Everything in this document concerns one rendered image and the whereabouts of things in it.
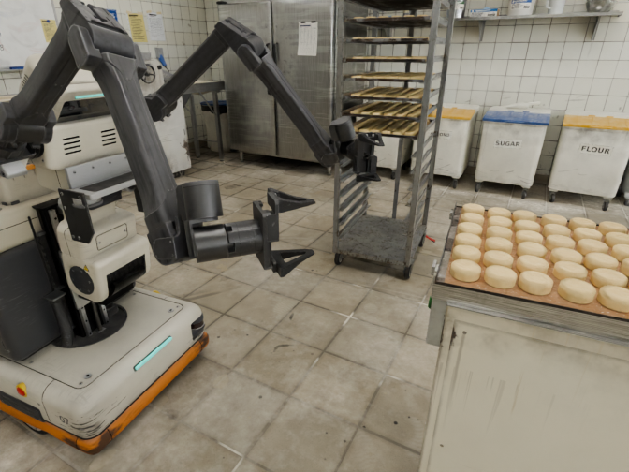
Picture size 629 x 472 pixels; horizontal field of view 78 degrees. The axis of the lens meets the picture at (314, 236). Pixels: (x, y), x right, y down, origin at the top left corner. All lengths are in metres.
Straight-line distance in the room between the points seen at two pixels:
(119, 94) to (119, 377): 1.04
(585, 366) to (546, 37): 4.06
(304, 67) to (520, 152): 2.24
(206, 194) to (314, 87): 3.72
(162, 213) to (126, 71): 0.26
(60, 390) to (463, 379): 1.24
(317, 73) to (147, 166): 3.64
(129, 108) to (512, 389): 0.85
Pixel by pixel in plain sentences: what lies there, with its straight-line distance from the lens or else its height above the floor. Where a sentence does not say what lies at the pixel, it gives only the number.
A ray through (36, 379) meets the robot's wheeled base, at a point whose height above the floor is 0.28.
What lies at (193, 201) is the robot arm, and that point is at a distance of 0.62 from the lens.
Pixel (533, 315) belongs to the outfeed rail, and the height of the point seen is 0.85.
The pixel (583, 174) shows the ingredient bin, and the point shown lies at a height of 0.30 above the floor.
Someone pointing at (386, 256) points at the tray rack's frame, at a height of 0.15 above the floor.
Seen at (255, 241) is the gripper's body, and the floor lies 0.99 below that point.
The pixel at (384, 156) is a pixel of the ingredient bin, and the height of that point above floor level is 0.24.
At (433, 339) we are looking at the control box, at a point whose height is 0.72.
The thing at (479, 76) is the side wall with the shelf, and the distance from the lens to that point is 4.71.
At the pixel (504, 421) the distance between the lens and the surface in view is 0.93.
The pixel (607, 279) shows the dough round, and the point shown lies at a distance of 0.81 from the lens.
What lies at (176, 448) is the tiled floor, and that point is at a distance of 1.64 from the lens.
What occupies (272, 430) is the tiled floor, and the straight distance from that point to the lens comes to 1.62.
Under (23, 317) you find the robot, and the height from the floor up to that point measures 0.45.
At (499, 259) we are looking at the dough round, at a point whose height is 0.92.
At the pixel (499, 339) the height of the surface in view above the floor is 0.79.
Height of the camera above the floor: 1.26
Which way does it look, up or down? 25 degrees down
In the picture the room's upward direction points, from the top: straight up
